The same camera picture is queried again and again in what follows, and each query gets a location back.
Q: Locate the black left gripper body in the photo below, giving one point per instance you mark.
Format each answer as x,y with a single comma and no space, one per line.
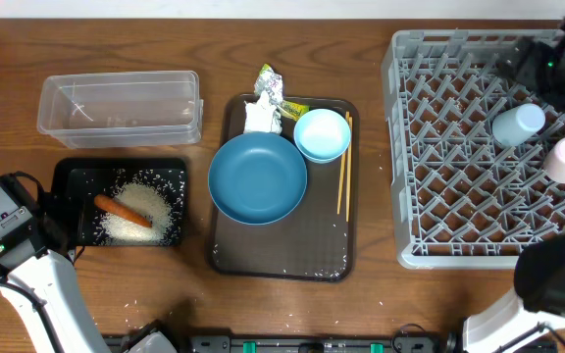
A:
54,217

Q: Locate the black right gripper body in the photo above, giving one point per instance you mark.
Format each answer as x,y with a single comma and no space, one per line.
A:
544,69

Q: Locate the orange carrot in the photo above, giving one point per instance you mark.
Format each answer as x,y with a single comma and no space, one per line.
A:
116,208

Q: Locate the light blue cup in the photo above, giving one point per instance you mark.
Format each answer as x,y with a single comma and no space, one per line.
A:
514,127

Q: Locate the white pink cup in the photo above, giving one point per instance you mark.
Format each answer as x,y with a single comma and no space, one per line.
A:
554,163

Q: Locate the pile of white rice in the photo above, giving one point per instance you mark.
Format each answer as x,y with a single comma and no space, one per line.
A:
157,195

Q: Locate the dark blue plate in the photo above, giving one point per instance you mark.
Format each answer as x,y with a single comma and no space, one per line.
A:
257,178

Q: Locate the light blue bowl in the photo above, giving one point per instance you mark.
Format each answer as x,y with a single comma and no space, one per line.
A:
322,135

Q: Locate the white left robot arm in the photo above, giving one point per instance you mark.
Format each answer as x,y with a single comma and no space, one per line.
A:
39,279

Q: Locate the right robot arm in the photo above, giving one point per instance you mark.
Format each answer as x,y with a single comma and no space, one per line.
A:
535,305

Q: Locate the grey dishwasher rack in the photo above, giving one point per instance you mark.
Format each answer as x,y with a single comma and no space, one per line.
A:
460,199

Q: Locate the black rectangular tray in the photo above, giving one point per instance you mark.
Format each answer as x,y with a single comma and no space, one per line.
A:
81,179

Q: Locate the clear plastic bin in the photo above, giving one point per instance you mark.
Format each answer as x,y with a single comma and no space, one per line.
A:
128,109

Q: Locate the right wooden chopstick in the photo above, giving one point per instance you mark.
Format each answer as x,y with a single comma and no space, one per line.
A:
349,168

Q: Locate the wooden chopstick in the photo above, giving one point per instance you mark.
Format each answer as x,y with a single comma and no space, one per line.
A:
342,172
349,168

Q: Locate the left wooden chopstick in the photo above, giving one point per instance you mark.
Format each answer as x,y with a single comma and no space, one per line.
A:
342,172

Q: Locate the crumpled white napkin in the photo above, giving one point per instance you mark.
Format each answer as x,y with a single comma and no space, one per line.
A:
262,116

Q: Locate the brown serving tray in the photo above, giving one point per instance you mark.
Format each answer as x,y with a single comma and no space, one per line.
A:
312,243

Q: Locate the crumpled silver foil wrapper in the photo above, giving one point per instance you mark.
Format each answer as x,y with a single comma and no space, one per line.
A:
271,83

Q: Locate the yellow snack packet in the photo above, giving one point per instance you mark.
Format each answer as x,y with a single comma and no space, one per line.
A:
293,110

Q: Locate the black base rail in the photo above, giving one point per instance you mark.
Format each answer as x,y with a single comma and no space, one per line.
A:
225,344

